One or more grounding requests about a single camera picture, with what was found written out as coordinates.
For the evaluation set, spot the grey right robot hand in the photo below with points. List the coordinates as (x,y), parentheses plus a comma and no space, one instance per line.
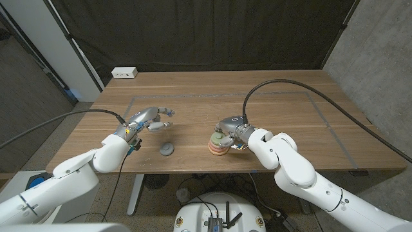
(236,125)

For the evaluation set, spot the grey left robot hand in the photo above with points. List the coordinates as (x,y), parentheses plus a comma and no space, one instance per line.
(143,116)

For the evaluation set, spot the green hanoi disk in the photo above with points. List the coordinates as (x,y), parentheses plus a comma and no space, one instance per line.
(216,138)

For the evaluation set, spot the pink hanoi disk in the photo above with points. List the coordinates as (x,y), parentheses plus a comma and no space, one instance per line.
(212,146)

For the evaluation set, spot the coral red hanoi disk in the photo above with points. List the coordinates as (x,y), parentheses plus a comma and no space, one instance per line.
(213,150)

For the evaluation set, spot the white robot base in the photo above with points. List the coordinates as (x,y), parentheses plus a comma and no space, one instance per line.
(196,212)

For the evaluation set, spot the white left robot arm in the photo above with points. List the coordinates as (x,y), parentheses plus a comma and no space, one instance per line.
(64,183)

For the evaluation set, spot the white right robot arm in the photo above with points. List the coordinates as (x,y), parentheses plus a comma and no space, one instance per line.
(305,180)

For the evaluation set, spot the large orange hanoi disk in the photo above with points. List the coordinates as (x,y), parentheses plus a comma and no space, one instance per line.
(219,154)

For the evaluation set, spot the small grey hanoi disk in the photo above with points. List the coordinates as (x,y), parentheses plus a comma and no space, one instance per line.
(167,149)

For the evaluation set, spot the grey tape outline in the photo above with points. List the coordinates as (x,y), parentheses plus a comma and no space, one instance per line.
(225,94)

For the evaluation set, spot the blue left wrist connector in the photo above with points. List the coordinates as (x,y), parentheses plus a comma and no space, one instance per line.
(130,151)

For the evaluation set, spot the white power strip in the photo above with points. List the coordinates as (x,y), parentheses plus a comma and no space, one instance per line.
(124,72)

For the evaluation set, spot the dark round floor fan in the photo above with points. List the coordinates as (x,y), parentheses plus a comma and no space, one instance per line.
(156,180)

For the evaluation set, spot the white table leg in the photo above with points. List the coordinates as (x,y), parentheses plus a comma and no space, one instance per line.
(135,193)

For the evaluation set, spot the grey round floor object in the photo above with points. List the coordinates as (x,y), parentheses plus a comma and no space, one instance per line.
(183,194)

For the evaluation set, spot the black backdrop stand pole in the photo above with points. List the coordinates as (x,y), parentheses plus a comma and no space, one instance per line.
(76,48)
(343,25)

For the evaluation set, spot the black backdrop cloth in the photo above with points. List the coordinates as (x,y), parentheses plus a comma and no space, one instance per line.
(206,32)

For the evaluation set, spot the grey antenna radio module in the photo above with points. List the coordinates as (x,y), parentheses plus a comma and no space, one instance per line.
(215,223)

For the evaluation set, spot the black power adapter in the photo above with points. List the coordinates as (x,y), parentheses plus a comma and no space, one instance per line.
(280,222)

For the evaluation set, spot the blue black foot pedal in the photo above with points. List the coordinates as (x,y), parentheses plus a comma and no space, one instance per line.
(37,180)

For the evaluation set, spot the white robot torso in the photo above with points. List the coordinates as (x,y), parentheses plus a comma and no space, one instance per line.
(64,228)

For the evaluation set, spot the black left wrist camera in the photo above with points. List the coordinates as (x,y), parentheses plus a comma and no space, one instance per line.
(137,144)

